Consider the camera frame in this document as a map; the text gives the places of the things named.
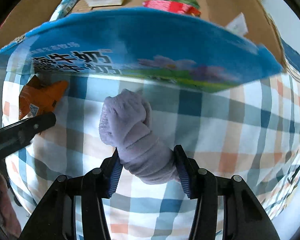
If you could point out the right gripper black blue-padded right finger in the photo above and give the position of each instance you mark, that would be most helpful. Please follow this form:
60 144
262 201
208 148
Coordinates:
244 216

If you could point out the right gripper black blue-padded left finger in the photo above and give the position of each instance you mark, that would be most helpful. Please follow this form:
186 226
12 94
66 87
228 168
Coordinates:
55 215

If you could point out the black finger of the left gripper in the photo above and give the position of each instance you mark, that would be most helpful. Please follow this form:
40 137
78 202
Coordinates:
18 135

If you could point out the purple sock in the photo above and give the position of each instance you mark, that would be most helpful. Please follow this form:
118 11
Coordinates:
125 124

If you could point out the blue white milk carton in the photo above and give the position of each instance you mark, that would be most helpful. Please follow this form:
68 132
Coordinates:
63 9

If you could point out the red snack bag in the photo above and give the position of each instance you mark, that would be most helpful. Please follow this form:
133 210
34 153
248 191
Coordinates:
172 6

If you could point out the orange snack bag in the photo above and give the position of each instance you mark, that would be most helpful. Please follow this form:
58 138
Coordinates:
37 98

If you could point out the plaid checkered tablecloth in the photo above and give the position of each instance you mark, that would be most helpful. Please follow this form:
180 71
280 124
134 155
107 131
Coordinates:
252 130

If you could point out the open cardboard milk box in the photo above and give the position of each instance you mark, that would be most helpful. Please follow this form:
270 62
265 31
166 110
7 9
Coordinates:
231 43

